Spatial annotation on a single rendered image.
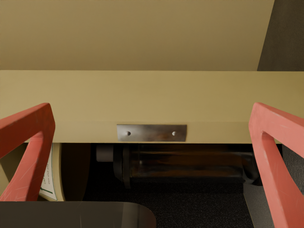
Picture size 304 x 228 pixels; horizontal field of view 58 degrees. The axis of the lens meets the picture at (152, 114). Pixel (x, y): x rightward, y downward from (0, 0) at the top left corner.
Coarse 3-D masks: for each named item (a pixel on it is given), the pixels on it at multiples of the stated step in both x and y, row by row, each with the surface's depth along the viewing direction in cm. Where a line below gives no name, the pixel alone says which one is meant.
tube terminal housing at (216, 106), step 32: (0, 96) 31; (32, 96) 31; (64, 96) 31; (96, 96) 31; (128, 96) 31; (160, 96) 31; (192, 96) 31; (224, 96) 31; (256, 96) 31; (288, 96) 31; (64, 128) 28; (96, 128) 28; (192, 128) 28; (224, 128) 28; (0, 160) 31; (0, 192) 34
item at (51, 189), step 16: (64, 144) 50; (80, 144) 51; (48, 160) 35; (64, 160) 50; (80, 160) 51; (48, 176) 36; (64, 176) 48; (80, 176) 49; (48, 192) 37; (64, 192) 45; (80, 192) 47
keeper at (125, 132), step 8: (120, 128) 28; (128, 128) 28; (136, 128) 28; (144, 128) 28; (152, 128) 28; (160, 128) 28; (168, 128) 28; (176, 128) 28; (184, 128) 28; (120, 136) 28; (128, 136) 28; (136, 136) 28; (144, 136) 28; (152, 136) 28; (160, 136) 28; (168, 136) 28; (176, 136) 28; (184, 136) 28
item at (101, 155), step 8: (104, 144) 43; (112, 144) 43; (120, 144) 39; (96, 152) 42; (104, 152) 42; (112, 152) 42; (120, 152) 39; (104, 160) 42; (112, 160) 42; (120, 160) 39; (120, 168) 39; (120, 176) 40
